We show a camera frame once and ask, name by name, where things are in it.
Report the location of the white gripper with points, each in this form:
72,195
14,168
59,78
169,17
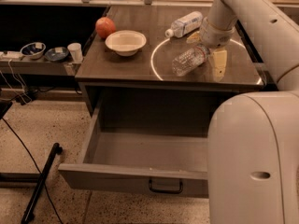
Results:
214,37

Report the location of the clear plastic water bottle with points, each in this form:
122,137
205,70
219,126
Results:
189,60

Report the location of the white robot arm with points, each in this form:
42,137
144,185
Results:
253,138

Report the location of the white labelled water bottle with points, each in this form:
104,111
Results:
184,25

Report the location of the dark wooden counter cabinet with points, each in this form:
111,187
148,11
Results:
143,87

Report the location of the grey open top drawer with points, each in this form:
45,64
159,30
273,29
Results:
132,139

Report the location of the red apple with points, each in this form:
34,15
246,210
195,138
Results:
105,27

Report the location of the white paper cup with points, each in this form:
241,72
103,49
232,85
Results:
76,52

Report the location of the dark blue bowl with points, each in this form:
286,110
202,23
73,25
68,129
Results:
56,54

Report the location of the white and blue bowl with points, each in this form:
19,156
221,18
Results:
33,51

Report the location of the grey side shelf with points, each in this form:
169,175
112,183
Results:
39,67

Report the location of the white power strip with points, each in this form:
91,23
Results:
10,55

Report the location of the black stand leg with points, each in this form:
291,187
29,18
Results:
28,215

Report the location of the black drawer handle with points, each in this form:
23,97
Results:
165,185

